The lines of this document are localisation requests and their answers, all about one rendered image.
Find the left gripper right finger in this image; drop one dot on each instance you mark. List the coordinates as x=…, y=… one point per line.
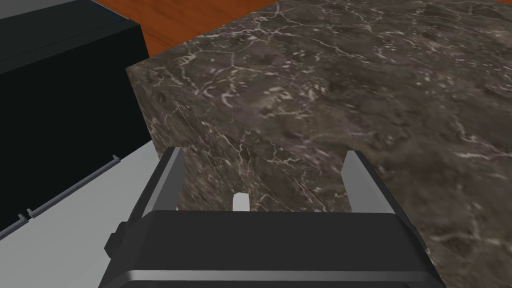
x=366, y=188

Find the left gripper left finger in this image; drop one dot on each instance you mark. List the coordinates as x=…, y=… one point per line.
x=166, y=184

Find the white cupboard front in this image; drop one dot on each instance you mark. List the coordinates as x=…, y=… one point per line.
x=60, y=248

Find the black appliance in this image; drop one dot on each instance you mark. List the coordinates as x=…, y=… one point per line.
x=60, y=104

